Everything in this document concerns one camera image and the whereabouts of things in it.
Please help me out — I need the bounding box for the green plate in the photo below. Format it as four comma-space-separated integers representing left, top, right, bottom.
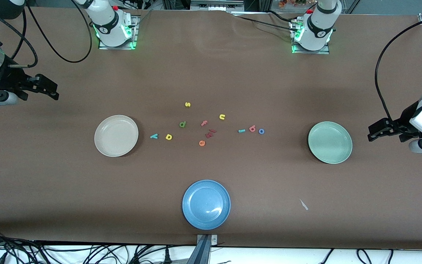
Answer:
308, 121, 353, 164

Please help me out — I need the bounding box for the beige brown plate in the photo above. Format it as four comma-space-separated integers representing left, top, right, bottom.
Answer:
94, 115, 139, 158

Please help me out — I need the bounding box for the brown paper table cover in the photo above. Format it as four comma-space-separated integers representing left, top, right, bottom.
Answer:
0, 7, 422, 250

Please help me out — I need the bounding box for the orange background clutter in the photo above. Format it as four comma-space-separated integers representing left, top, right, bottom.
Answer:
279, 0, 307, 8

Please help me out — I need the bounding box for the blue plate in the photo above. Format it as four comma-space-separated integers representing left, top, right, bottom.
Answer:
182, 179, 231, 231

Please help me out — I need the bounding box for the grey metal box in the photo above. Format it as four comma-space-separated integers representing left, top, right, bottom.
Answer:
191, 0, 244, 11

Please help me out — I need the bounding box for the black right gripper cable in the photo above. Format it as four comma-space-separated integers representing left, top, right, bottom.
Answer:
0, 4, 38, 69

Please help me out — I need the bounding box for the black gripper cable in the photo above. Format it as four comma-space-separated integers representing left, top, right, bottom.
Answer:
0, 4, 38, 69
375, 15, 422, 122

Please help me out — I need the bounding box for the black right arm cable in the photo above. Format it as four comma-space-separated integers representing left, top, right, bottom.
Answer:
25, 4, 93, 63

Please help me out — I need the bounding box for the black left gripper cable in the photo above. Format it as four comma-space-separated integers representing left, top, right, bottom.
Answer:
375, 15, 422, 122

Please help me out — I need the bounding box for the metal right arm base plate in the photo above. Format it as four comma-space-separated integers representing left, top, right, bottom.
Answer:
98, 15, 140, 50

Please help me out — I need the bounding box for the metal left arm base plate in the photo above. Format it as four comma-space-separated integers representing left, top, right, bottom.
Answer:
292, 20, 330, 55

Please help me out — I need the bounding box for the black cable tangle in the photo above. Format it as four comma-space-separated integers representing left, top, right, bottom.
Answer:
0, 227, 197, 264

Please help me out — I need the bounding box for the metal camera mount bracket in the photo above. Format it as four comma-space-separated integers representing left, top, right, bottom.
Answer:
196, 234, 219, 264

